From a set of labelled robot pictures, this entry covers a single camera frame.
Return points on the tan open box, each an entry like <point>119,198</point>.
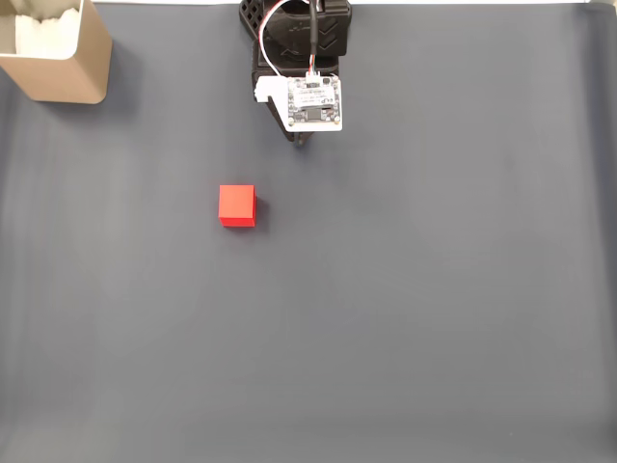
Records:
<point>72,77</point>

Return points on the red cube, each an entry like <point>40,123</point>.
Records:
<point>236,202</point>

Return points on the gray table mat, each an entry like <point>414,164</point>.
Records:
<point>385,289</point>

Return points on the white foam padding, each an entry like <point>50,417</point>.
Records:
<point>43,38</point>

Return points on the camera board on white mount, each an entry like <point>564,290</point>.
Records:
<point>313,103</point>

